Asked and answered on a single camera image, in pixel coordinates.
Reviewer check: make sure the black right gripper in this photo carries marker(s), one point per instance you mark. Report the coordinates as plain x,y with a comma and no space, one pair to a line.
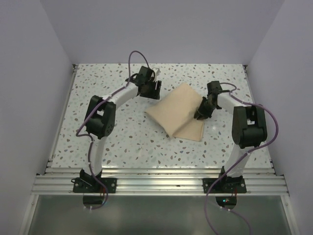
204,114

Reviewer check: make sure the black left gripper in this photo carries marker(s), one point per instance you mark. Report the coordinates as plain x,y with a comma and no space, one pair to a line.
155,94

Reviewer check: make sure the beige cloth mat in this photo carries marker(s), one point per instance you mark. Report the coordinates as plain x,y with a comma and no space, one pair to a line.
175,113

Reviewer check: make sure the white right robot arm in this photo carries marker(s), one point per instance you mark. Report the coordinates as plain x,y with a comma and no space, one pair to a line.
248,131

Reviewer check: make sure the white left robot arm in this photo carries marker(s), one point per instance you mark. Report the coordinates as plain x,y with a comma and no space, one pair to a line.
100,117

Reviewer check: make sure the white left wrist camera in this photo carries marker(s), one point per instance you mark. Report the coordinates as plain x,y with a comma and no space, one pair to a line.
156,73

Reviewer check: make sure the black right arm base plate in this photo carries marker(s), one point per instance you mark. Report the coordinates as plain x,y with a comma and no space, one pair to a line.
225,185

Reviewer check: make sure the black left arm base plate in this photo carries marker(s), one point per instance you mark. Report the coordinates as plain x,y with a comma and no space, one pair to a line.
86,183

